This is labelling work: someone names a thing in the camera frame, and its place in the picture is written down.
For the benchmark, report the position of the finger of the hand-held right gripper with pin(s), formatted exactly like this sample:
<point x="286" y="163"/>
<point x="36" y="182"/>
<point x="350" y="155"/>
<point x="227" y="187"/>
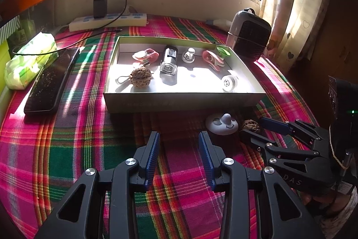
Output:
<point x="279" y="150"/>
<point x="275" y="124"/>

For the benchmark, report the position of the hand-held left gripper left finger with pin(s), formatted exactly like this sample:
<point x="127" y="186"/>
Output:
<point x="151" y="160"/>

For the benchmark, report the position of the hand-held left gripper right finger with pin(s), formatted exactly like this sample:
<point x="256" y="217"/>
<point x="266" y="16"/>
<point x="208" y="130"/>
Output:
<point x="207" y="160"/>

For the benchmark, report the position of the brown walnut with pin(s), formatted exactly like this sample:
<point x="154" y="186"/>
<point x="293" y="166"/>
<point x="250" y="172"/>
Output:
<point x="141" y="77"/>
<point x="250" y="125"/>

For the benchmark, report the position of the white panda toy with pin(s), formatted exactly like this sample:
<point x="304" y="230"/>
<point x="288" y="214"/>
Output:
<point x="221" y="124"/>

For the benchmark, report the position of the small white round gadget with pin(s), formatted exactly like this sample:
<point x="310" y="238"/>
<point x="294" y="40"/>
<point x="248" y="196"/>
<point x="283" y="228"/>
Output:
<point x="229" y="82"/>

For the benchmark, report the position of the white cardboard box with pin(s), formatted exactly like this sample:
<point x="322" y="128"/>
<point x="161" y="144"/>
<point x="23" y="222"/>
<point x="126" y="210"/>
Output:
<point x="181" y="103"/>

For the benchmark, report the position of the green-topped white massager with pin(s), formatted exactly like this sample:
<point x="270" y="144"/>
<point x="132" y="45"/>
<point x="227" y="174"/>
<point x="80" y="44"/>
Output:
<point x="223" y="51"/>

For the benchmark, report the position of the pink plastic clip gadget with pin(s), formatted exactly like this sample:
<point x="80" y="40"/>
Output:
<point x="212" y="59"/>

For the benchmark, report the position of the black device with clear cap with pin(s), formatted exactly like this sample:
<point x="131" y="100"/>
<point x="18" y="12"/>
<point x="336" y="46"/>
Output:
<point x="169" y="59"/>

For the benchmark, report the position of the white knob gadget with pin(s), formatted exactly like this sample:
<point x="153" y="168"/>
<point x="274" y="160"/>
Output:
<point x="188" y="56"/>

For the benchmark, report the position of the pink baby shoe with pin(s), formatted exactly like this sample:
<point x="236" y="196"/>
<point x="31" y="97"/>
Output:
<point x="144" y="55"/>

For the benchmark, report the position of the person's right forearm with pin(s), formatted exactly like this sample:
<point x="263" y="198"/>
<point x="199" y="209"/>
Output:
<point x="344" y="219"/>

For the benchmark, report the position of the person's right hand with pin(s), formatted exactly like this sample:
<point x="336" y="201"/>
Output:
<point x="321" y="199"/>

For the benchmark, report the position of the plaid tablecloth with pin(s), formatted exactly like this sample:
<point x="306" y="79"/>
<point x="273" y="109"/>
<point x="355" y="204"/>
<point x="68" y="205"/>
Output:
<point x="84" y="129"/>

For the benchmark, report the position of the small white black heater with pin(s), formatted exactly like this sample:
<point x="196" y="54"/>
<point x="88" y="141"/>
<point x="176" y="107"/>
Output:
<point x="249" y="34"/>

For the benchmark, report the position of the brown wooden wardrobe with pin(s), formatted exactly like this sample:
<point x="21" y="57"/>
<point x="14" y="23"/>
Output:
<point x="335" y="31"/>

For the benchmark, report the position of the small white object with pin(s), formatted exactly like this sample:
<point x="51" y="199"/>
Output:
<point x="221" y="24"/>

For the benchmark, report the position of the cream heart-print curtain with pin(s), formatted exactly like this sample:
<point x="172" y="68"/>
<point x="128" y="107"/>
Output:
<point x="302" y="3"/>

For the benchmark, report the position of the white power strip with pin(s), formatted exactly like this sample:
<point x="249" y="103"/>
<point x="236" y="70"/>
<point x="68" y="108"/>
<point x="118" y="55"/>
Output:
<point x="131" y="20"/>

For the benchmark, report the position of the green tissue pack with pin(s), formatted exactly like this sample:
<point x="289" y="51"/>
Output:
<point x="28" y="59"/>

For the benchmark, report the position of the black charger adapter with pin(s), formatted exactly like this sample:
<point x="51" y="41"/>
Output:
<point x="100" y="8"/>

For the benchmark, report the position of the yellow-green box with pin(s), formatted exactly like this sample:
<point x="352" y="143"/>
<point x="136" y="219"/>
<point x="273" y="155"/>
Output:
<point x="3" y="59"/>

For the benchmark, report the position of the green carton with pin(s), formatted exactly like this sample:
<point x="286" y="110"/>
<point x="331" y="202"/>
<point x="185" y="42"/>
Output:
<point x="26" y="31"/>

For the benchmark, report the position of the glass tank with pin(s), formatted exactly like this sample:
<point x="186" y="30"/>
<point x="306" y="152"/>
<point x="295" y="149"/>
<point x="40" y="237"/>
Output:
<point x="47" y="12"/>

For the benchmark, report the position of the striped gift box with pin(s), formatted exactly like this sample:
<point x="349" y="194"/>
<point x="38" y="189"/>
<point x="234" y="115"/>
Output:
<point x="9" y="29"/>

